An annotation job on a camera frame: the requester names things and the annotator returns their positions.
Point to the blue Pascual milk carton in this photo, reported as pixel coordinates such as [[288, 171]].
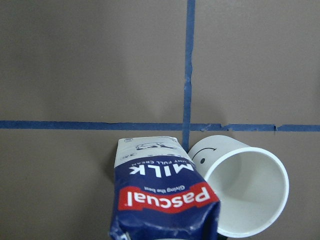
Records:
[[158, 193]]

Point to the white smiley face mug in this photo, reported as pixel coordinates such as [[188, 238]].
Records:
[[251, 183]]

